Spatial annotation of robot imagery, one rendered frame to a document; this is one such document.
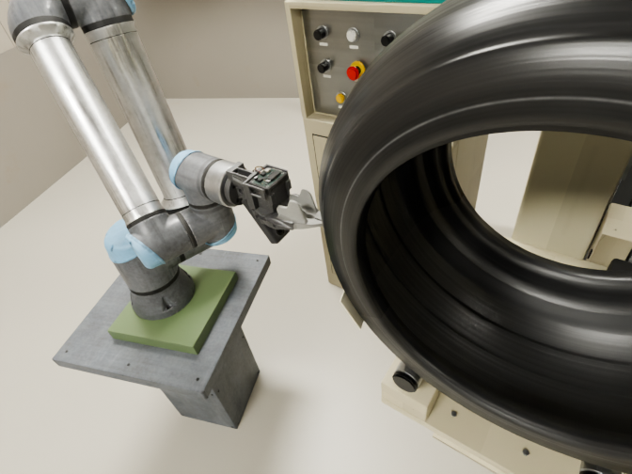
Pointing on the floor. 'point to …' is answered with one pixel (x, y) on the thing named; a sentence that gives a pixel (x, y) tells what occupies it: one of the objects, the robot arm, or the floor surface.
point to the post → (569, 190)
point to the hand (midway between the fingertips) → (319, 224)
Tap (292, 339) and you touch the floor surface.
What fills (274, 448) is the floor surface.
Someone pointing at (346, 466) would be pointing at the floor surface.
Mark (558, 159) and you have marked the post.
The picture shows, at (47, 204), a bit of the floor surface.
